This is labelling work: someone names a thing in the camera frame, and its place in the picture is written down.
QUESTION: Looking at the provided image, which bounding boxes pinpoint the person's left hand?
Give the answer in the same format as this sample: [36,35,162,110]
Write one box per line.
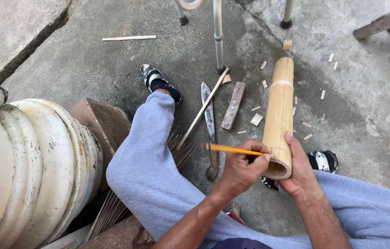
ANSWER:
[215,139,271,202]

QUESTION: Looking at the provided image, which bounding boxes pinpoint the machete with wooden handle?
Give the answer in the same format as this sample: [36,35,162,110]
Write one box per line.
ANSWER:
[201,82,219,181]

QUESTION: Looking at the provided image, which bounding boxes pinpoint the brown stone plinth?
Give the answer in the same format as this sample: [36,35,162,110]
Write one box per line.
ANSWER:
[69,98,132,191]

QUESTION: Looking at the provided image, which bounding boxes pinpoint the short pale bamboo strip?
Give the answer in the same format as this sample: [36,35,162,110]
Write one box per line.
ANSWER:
[102,35,157,42]

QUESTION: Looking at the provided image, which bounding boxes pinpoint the person's patterned shoe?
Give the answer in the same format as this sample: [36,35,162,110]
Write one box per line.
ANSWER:
[140,63,182,106]
[260,150,340,190]

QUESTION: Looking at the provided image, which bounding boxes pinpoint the white ribbed concrete pillar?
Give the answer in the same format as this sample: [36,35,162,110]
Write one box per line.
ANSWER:
[0,78,104,249]

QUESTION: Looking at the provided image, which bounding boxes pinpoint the person's right hand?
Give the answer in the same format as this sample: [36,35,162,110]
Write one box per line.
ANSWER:
[278,131,322,198]

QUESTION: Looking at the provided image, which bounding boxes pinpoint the long thin bamboo strip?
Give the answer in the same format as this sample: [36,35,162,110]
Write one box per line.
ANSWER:
[177,67,230,150]

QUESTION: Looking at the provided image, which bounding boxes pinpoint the weathered wooden bench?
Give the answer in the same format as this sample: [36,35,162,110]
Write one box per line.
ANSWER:
[353,3,390,56]

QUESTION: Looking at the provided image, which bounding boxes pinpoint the person's right patterned shoe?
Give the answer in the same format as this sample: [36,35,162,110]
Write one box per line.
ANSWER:
[260,150,340,190]

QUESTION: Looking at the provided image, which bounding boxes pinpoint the thick bamboo tube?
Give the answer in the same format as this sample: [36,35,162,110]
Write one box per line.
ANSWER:
[261,57,294,181]

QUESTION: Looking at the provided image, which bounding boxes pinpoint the scattered bamboo chips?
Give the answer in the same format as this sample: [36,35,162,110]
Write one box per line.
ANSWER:
[221,39,339,141]

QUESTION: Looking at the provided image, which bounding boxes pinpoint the metal walker frame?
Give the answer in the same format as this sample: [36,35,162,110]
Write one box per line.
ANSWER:
[174,0,294,75]

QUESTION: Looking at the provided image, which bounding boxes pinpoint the flat weathered wooden block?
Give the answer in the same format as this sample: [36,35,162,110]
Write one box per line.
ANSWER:
[221,82,246,131]

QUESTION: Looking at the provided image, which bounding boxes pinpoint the person's grey sweatpants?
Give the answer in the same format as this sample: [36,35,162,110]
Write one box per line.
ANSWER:
[106,91,390,249]

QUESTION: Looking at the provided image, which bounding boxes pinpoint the yellow pencil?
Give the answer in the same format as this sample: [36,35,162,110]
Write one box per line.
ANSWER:
[206,143,264,157]

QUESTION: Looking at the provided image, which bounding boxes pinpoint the bundle of thin bamboo sticks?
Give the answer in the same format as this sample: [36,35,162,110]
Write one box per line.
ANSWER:
[84,129,197,243]

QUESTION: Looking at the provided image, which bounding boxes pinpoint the person's dark purple shirt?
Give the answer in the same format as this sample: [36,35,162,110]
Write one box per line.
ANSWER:
[210,238,273,249]

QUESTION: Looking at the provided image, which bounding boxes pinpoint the reddish brown stone slab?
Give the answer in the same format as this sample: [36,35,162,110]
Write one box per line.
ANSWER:
[80,214,156,249]

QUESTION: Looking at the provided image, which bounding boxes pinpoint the white plastic pipe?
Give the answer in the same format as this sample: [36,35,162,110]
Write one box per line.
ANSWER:
[39,224,92,249]

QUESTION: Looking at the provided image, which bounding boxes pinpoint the person's left patterned shoe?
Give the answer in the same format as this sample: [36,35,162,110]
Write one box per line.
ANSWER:
[140,63,182,106]

